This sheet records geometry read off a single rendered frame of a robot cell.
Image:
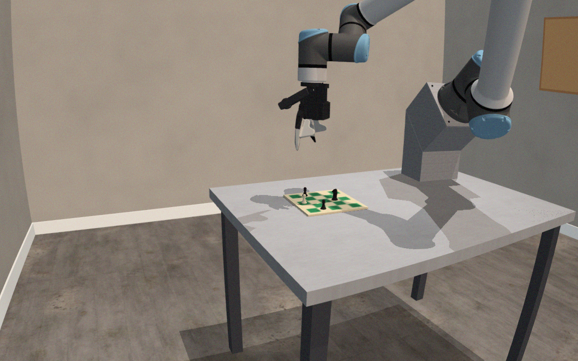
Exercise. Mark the green and cream chessboard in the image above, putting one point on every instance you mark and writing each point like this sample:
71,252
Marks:
314,203

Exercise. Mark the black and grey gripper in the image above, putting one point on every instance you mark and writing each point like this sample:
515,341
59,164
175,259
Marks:
312,109

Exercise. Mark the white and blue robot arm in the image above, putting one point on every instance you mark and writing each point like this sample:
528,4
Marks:
485,105

